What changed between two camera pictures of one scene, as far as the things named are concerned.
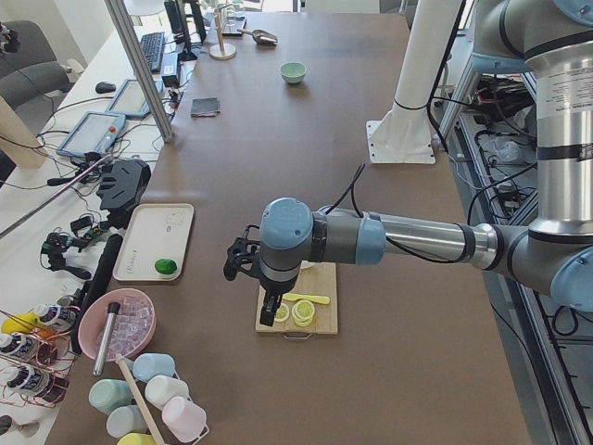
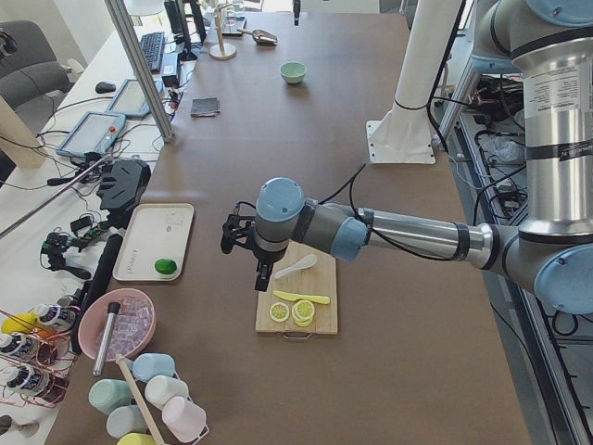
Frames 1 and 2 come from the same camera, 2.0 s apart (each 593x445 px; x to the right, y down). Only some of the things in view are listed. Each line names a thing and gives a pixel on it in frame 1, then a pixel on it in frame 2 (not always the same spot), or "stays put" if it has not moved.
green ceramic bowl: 293,72 stays put
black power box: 170,69 stays put
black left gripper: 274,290 to 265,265
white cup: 159,387 stays put
